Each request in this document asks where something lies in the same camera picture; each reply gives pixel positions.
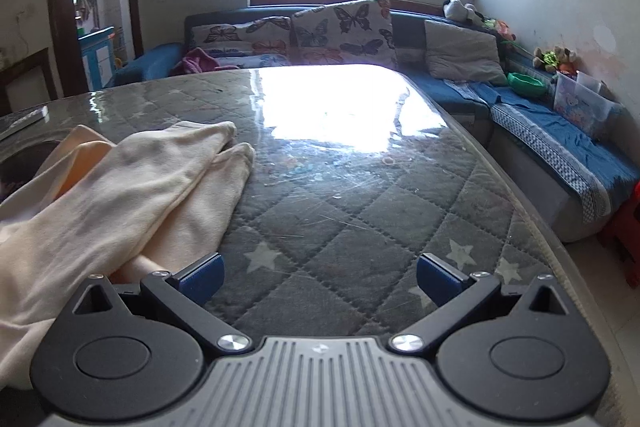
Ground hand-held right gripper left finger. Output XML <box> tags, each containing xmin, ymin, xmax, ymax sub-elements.
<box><xmin>70</xmin><ymin>253</ymin><xmax>252</xmax><ymax>354</ymax></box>

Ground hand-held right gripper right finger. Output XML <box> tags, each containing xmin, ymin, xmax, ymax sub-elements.
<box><xmin>390</xmin><ymin>252</ymin><xmax>571</xmax><ymax>354</ymax></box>

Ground cream garment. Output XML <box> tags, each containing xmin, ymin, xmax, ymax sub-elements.
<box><xmin>0</xmin><ymin>121</ymin><xmax>257</xmax><ymax>390</ymax></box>

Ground blue corner sofa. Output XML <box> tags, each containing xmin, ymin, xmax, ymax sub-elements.
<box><xmin>102</xmin><ymin>0</ymin><xmax>640</xmax><ymax>243</ymax></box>

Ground blue patterned sofa cover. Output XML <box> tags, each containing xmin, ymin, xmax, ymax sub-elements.
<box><xmin>440</xmin><ymin>79</ymin><xmax>640</xmax><ymax>223</ymax></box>

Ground red plastic stool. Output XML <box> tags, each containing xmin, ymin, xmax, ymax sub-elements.
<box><xmin>597</xmin><ymin>181</ymin><xmax>640</xmax><ymax>280</ymax></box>

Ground pink cloth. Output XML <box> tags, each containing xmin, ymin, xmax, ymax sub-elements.
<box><xmin>172</xmin><ymin>47</ymin><xmax>236</xmax><ymax>76</ymax></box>

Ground green bowl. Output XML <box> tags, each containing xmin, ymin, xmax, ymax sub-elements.
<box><xmin>506</xmin><ymin>72</ymin><xmax>548</xmax><ymax>96</ymax></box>

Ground flat butterfly print cushion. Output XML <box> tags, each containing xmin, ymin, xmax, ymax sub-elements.
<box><xmin>215</xmin><ymin>52</ymin><xmax>291</xmax><ymax>68</ymax></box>

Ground clear plastic storage box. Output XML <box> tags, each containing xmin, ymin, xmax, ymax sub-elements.
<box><xmin>552</xmin><ymin>69</ymin><xmax>626</xmax><ymax>140</ymax></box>

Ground grey cushion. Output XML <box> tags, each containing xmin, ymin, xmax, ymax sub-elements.
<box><xmin>424</xmin><ymin>19</ymin><xmax>508</xmax><ymax>86</ymax></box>

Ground flat silver device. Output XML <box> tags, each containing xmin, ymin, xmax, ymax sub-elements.
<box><xmin>0</xmin><ymin>104</ymin><xmax>49</xmax><ymax>140</ymax></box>

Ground blue cabinet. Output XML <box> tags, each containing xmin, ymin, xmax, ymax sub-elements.
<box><xmin>77</xmin><ymin>26</ymin><xmax>118</xmax><ymax>92</ymax></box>

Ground brown and green plush toy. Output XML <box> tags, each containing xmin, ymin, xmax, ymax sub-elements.
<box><xmin>532</xmin><ymin>46</ymin><xmax>578</xmax><ymax>75</ymax></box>

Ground orange and green plush toy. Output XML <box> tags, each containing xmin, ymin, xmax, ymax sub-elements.
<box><xmin>482</xmin><ymin>18</ymin><xmax>516</xmax><ymax>42</ymax></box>

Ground large butterfly print cushion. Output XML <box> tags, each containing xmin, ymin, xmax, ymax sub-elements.
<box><xmin>291</xmin><ymin>0</ymin><xmax>399</xmax><ymax>70</ymax></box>

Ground white and black plush toy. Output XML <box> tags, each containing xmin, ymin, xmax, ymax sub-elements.
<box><xmin>442</xmin><ymin>0</ymin><xmax>483</xmax><ymax>25</ymax></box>

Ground dark wooden door frame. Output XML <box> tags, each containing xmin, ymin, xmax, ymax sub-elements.
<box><xmin>46</xmin><ymin>0</ymin><xmax>146</xmax><ymax>98</ymax></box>

